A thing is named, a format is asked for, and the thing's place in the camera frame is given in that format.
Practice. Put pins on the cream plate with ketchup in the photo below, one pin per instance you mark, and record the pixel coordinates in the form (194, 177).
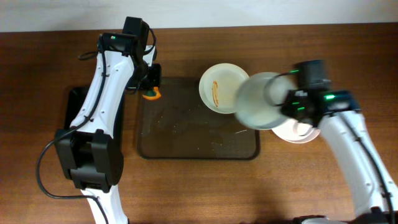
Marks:
(218, 87)

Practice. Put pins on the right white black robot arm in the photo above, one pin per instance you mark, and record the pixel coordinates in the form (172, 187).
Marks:
(341, 123)

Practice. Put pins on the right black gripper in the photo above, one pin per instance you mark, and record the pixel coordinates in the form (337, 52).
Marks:
(288, 106)

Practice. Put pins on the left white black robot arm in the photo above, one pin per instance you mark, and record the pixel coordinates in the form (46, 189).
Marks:
(89, 149)

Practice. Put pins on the black plastic tray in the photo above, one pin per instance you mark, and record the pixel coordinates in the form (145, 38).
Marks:
(76, 96)

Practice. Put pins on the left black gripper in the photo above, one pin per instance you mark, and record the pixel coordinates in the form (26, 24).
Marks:
(153, 79)

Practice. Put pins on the orange green sponge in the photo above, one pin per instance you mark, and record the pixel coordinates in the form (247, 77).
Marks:
(153, 94)

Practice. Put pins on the pale green plate with ketchup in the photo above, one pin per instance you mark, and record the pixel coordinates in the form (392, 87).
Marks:
(258, 100)

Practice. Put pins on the brown serving tray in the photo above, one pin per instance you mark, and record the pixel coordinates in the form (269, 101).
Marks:
(180, 126)

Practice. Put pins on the pink white plate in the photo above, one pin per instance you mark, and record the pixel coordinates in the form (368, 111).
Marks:
(293, 131)

